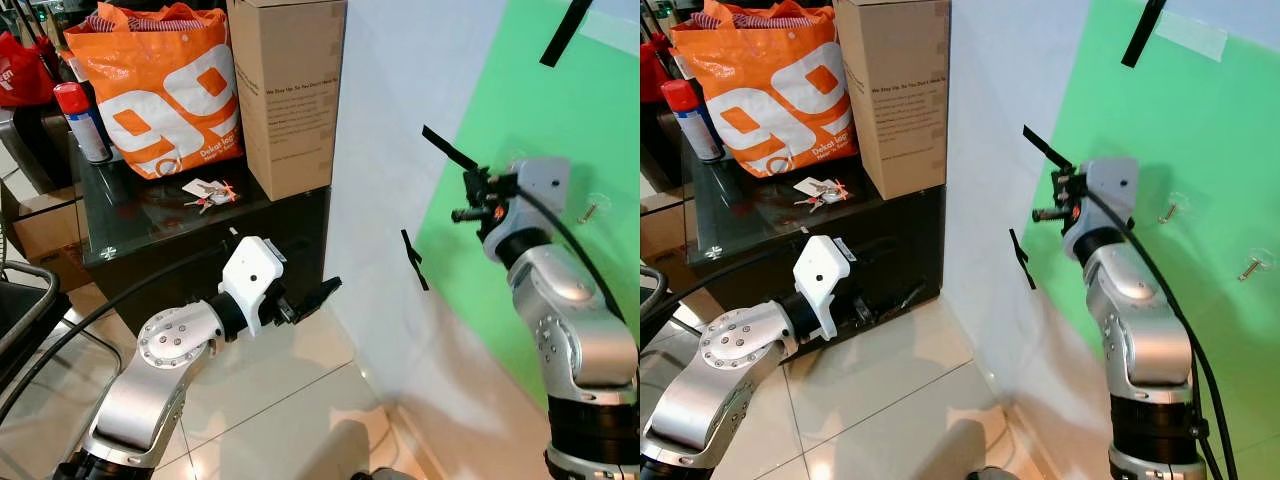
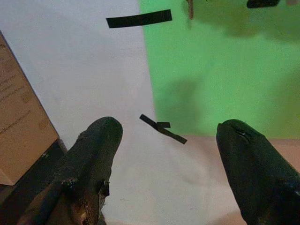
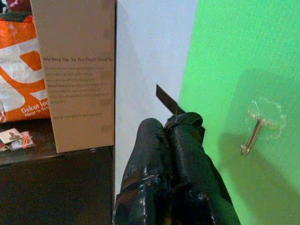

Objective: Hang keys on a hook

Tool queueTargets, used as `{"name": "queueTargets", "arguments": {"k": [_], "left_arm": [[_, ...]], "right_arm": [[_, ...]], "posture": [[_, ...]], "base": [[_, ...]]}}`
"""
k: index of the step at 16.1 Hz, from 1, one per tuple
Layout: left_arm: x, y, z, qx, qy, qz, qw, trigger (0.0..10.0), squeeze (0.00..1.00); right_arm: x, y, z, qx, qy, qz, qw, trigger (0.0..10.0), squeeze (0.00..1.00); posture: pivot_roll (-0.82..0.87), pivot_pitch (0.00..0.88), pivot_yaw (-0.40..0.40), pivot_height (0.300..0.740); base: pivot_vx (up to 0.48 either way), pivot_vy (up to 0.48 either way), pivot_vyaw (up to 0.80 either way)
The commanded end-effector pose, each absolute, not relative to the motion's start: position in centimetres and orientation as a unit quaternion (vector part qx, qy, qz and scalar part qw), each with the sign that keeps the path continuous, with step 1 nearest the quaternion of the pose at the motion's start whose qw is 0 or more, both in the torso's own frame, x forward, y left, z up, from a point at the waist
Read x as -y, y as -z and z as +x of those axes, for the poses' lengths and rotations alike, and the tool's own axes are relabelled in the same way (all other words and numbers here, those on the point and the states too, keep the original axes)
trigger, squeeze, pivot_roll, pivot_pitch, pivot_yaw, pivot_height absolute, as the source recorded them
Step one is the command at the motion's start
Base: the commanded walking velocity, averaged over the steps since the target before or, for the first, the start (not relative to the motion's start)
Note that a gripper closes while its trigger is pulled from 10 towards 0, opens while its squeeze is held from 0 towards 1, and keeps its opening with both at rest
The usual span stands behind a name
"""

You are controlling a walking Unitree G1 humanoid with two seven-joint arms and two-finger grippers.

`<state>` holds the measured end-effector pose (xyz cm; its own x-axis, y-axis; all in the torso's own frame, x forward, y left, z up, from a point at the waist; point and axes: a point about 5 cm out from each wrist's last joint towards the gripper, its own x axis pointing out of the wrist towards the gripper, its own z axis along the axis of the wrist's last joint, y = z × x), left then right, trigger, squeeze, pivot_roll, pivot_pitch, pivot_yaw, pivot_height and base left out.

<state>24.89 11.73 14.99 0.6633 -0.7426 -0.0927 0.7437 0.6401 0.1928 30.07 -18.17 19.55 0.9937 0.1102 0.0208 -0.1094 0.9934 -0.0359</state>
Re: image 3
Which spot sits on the clear adhesive metal hook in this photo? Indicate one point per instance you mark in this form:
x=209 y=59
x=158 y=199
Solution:
x=254 y=133

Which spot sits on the orange and white shopping bag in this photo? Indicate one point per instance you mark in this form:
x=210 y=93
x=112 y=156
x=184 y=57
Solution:
x=21 y=82

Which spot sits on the large printed cardboard pillow box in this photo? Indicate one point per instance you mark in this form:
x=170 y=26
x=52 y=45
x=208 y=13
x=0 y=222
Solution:
x=77 y=47

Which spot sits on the black tape strip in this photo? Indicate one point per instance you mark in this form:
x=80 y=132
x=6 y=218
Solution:
x=165 y=97

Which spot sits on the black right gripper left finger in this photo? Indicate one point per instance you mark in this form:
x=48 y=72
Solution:
x=145 y=164

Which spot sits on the green wall sheet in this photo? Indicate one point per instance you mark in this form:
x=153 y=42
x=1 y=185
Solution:
x=234 y=47

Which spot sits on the black glossy table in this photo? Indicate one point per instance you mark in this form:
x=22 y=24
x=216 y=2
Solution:
x=47 y=187

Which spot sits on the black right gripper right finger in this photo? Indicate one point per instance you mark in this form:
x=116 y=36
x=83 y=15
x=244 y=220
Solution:
x=189 y=164

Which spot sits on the key bunch with white tag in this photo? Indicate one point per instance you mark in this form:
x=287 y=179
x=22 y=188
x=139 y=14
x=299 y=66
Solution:
x=14 y=138

